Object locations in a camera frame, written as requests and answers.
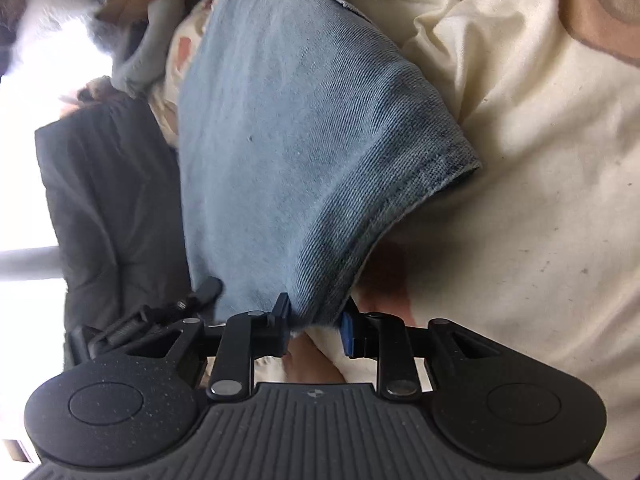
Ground grey neck pillow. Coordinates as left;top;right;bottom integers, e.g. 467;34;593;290
110;0;186;98

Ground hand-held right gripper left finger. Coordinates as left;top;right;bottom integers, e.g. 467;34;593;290
117;292;293;402

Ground blue denim pants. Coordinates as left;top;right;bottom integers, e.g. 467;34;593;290
177;0;483;331

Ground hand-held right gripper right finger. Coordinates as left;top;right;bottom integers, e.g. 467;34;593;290
340;296;493;401

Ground bear print bed sheet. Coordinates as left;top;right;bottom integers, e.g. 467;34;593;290
150;0;640;466

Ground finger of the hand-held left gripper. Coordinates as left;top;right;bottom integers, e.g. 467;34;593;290
97;276;224;347

